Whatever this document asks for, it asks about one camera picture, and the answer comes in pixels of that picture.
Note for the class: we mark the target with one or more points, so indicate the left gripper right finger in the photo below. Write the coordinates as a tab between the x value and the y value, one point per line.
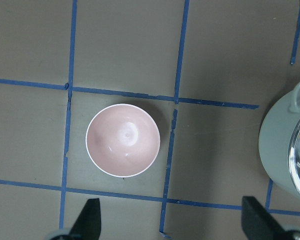
258	224

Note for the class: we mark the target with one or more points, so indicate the pink bowl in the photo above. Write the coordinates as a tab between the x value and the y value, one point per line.
122	140

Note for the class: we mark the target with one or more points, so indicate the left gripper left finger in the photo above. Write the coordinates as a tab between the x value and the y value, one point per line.
88	225

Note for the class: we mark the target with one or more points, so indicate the pale green steel pot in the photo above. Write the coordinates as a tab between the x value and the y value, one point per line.
279	142

